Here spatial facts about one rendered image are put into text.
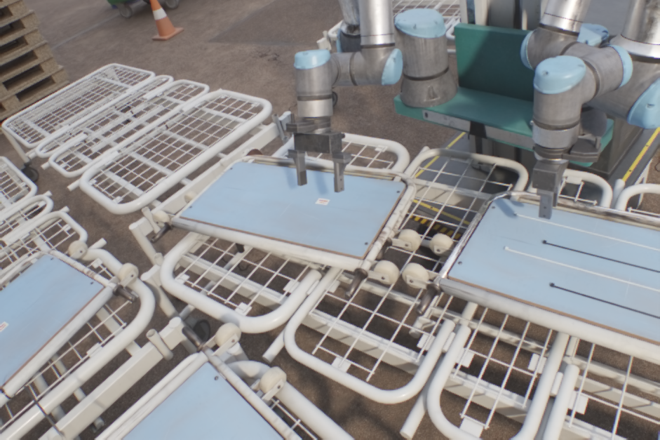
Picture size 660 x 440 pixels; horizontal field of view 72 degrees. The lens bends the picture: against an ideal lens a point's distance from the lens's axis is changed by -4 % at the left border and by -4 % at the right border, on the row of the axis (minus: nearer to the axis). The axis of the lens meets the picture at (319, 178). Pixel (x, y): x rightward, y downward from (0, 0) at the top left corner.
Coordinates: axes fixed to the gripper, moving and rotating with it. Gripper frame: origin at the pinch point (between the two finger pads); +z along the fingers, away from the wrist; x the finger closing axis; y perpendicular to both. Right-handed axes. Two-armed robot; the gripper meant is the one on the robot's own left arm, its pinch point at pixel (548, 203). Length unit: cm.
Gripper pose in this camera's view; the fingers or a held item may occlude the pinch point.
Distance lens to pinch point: 119.7
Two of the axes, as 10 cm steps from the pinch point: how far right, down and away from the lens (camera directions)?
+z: 1.9, 8.2, 5.3
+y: -7.9, -1.9, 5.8
